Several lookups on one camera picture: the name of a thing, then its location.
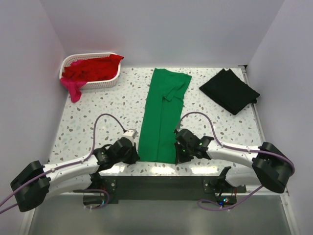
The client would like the green t-shirt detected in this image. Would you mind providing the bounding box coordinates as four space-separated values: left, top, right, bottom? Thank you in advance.
138 69 192 164

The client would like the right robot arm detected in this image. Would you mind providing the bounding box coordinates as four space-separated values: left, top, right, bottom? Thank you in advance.
174 129 295 193

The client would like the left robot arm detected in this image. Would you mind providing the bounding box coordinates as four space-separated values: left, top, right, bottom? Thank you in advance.
10 137 139 212

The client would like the folded black t-shirt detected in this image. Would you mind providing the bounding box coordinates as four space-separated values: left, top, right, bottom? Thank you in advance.
199 69 260 115

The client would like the white perforated laundry basket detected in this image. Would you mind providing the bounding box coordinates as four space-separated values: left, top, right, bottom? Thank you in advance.
59 52 121 90

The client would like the pink t-shirt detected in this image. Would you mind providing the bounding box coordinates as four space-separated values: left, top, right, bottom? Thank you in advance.
60 60 87 103

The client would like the red t-shirt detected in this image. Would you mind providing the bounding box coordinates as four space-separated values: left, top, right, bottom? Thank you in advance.
61 54 124 82

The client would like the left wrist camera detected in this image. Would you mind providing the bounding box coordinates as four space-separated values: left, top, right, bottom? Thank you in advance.
122 129 138 143

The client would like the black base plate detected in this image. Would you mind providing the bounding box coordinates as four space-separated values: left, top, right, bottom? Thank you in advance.
83 176 246 205

